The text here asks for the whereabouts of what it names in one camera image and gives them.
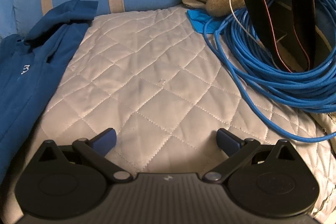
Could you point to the small blue cloth piece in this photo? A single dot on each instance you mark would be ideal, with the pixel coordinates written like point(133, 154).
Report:
point(198, 19)

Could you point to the blue sweatshirt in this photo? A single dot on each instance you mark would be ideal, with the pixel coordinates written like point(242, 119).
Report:
point(29, 77)

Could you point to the grey quilted bedspread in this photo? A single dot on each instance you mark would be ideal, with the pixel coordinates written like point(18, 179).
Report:
point(147, 77)

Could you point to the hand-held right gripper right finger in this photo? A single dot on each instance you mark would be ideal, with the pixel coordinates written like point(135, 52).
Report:
point(227, 142)

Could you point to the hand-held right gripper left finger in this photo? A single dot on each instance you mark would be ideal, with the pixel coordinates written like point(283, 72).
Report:
point(105, 142)

